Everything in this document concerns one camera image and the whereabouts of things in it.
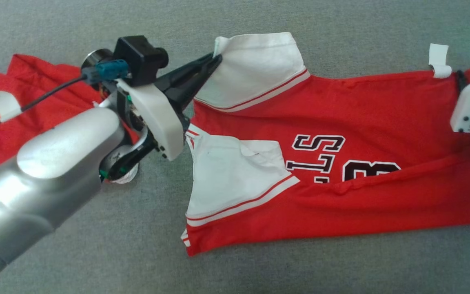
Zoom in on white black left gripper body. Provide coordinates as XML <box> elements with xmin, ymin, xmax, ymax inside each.
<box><xmin>117</xmin><ymin>67</ymin><xmax>191</xmax><ymax>162</ymax></box>

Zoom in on blue cable connector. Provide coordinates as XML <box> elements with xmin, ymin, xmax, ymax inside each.
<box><xmin>81</xmin><ymin>60</ymin><xmax>132</xmax><ymax>85</ymax></box>

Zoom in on red jersey with white sleeves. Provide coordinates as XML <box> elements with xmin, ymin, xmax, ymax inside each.
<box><xmin>180</xmin><ymin>32</ymin><xmax>470</xmax><ymax>257</ymax></box>

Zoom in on grey sofa seat cushion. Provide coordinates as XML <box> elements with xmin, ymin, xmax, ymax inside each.
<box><xmin>0</xmin><ymin>0</ymin><xmax>470</xmax><ymax>294</ymax></box>

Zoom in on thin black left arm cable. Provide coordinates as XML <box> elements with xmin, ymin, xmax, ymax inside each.
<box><xmin>0</xmin><ymin>75</ymin><xmax>87</xmax><ymax>134</ymax></box>

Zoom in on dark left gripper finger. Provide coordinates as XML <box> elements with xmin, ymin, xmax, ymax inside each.
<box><xmin>169</xmin><ymin>54</ymin><xmax>223</xmax><ymax>111</ymax></box>
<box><xmin>155</xmin><ymin>52</ymin><xmax>220</xmax><ymax>94</ymax></box>

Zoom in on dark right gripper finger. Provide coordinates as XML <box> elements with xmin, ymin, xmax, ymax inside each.
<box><xmin>455</xmin><ymin>70</ymin><xmax>469</xmax><ymax>94</ymax></box>

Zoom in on red shorts with white stripe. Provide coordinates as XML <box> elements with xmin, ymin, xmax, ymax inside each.
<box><xmin>0</xmin><ymin>53</ymin><xmax>110</xmax><ymax>183</ymax></box>

